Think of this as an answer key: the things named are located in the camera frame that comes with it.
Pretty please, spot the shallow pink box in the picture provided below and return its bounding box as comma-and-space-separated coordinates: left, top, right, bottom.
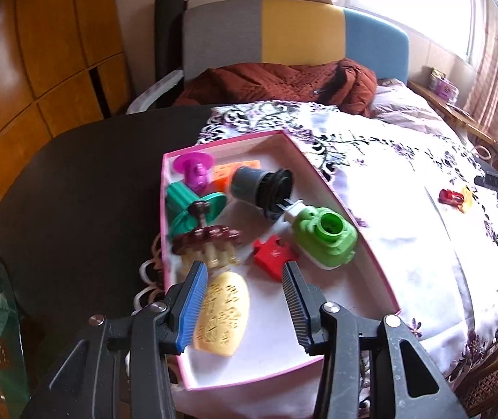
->
159, 130, 402, 391

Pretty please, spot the pale pink duvet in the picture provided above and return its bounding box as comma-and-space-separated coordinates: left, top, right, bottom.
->
371, 79, 468, 140

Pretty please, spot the grey yellow blue headboard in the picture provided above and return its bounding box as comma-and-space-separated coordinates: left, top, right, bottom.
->
181, 0, 409, 86

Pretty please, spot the dark wooden scalp massager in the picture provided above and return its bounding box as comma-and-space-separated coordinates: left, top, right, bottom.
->
171, 201, 243, 269

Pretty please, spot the wooden bedside shelf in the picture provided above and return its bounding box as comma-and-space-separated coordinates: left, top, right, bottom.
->
408, 79, 498, 179

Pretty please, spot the round glass side table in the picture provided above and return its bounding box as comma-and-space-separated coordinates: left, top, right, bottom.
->
0, 257, 31, 409

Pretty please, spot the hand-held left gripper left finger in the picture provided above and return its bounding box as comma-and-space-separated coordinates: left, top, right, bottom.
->
20, 260, 210, 419

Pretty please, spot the red plastic puzzle piece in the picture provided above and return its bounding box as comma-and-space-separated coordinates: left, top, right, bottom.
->
252, 235, 299, 282

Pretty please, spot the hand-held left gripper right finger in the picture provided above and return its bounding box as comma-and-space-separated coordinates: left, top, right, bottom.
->
281, 260, 470, 419

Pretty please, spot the magenta plastic spool toy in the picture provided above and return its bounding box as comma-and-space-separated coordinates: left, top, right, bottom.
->
173, 153, 214, 193

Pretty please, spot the window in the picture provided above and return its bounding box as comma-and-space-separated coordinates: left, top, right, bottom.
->
345, 0, 477, 62

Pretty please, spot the pale yellow oval mold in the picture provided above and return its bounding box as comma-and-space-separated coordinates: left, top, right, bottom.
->
193, 271, 250, 356

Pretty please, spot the green white plastic toy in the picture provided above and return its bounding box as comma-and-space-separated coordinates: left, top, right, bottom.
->
285, 201, 359, 270

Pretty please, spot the teal green plastic spool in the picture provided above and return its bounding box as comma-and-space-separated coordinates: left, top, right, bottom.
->
166, 182, 228, 240

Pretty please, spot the purple gift box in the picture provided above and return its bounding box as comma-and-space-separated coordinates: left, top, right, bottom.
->
428, 67, 460, 99

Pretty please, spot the rust brown quilted jacket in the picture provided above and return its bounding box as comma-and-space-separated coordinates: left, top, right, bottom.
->
175, 59, 378, 118

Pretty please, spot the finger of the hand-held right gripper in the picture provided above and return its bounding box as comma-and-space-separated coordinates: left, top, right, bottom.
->
474, 174, 498, 201

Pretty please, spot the grey black plastic cup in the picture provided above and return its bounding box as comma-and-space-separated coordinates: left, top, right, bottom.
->
230, 165, 295, 223

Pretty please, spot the orange plastic block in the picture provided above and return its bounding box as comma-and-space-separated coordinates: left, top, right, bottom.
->
212, 161, 261, 193

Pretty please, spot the wooden wardrobe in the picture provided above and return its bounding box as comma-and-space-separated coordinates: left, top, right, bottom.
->
0, 0, 134, 210

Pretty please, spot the white floral embroidered tablecloth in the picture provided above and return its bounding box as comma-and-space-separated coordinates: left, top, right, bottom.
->
131, 100, 498, 419

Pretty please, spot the black rolled mat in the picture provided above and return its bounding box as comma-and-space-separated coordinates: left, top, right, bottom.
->
154, 0, 186, 110

